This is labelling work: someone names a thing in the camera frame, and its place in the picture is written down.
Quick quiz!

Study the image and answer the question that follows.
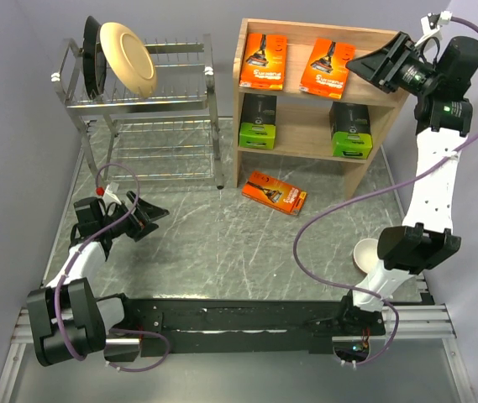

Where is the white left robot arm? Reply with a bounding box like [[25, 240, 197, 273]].
[[27, 191, 170, 367]]

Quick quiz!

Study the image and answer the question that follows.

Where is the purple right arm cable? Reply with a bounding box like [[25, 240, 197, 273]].
[[293, 14, 478, 369]]

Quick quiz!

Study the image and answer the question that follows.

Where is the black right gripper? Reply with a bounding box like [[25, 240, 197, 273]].
[[344, 31, 439, 97]]

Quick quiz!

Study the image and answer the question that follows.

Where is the wooden two-tier shelf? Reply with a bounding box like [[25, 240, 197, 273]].
[[233, 18, 407, 198]]

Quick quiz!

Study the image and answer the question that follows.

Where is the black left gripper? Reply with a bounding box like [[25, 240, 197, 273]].
[[99, 191, 168, 241]]

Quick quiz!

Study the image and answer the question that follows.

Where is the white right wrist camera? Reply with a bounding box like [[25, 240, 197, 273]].
[[415, 10, 453, 49]]

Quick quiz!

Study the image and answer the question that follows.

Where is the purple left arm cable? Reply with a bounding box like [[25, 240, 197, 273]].
[[53, 163, 171, 374]]

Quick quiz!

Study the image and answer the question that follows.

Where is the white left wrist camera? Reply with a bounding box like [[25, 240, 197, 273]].
[[96, 182, 121, 205]]

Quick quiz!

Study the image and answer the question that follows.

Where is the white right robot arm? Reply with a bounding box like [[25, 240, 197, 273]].
[[337, 32, 478, 334]]

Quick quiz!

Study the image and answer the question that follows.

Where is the chrome dish rack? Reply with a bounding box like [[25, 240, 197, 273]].
[[51, 34, 224, 190]]

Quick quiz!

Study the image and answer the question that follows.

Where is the orange razor box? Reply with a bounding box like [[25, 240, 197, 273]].
[[299, 38, 356, 100], [242, 170, 307, 216], [239, 33, 287, 91]]

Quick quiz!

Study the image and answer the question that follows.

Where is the beige wooden plate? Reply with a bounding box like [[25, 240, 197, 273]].
[[99, 22, 157, 98]]

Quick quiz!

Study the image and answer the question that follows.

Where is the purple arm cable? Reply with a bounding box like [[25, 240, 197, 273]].
[[293, 14, 478, 369], [53, 163, 171, 374]]

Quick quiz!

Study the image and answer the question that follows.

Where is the black plate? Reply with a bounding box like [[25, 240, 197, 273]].
[[82, 16, 108, 99]]

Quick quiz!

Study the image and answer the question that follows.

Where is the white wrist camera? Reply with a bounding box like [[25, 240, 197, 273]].
[[415, 10, 453, 49], [96, 182, 121, 205]]

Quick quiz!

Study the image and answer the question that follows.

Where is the black green razor box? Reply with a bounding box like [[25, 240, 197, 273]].
[[239, 93, 277, 150], [329, 102, 373, 160]]

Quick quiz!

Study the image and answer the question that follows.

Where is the white small bowl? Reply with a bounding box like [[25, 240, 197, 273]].
[[352, 238, 379, 275]]

